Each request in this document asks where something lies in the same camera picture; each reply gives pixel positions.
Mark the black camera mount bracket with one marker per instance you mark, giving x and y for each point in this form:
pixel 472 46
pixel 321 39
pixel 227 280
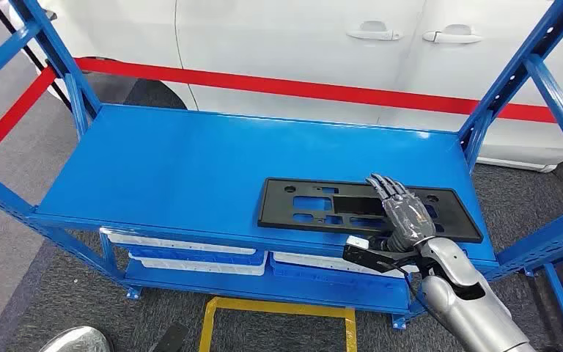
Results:
pixel 369 260

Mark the black robot body part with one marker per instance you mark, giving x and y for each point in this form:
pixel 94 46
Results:
pixel 170 339

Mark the black plastic plate part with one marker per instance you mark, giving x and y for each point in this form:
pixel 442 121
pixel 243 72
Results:
pixel 274 209

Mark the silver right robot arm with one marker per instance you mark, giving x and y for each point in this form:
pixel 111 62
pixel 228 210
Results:
pixel 471 311

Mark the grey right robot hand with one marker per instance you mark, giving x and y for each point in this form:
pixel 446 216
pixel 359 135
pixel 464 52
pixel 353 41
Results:
pixel 408 218

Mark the chrome barrier stanchion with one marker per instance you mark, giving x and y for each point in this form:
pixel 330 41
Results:
pixel 75 341

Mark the white car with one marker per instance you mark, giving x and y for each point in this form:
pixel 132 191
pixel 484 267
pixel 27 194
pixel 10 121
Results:
pixel 286 48

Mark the blue steel shelf rack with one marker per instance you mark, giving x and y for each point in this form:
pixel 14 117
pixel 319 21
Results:
pixel 165 170

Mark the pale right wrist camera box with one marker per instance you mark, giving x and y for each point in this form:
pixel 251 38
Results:
pixel 357 242

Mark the black car tyre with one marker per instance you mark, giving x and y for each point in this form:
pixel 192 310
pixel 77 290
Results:
pixel 160 97

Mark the yellow floor tape square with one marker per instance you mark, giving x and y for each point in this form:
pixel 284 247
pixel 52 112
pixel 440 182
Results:
pixel 276 307

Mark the red barrier belt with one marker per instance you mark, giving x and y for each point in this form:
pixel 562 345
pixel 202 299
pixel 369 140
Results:
pixel 310 89
pixel 14 111

